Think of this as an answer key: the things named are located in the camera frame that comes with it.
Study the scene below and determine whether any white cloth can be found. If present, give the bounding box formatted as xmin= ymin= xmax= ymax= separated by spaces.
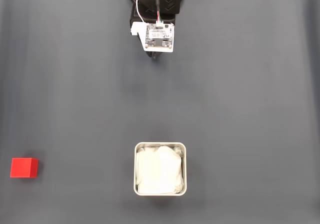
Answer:
xmin=136 ymin=145 xmax=185 ymax=195

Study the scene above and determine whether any thin white wire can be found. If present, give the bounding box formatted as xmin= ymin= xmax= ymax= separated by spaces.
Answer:
xmin=135 ymin=0 xmax=151 ymax=24

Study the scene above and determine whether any white square metal box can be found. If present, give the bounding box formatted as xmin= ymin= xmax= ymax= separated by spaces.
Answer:
xmin=133 ymin=141 xmax=188 ymax=197

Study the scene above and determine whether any dark table cloth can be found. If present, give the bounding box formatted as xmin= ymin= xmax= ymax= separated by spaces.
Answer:
xmin=0 ymin=0 xmax=320 ymax=224

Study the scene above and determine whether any white camera board mount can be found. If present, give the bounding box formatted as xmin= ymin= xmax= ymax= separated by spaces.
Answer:
xmin=130 ymin=20 xmax=175 ymax=54

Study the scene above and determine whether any red cube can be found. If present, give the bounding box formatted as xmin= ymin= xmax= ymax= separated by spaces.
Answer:
xmin=9 ymin=157 xmax=40 ymax=179

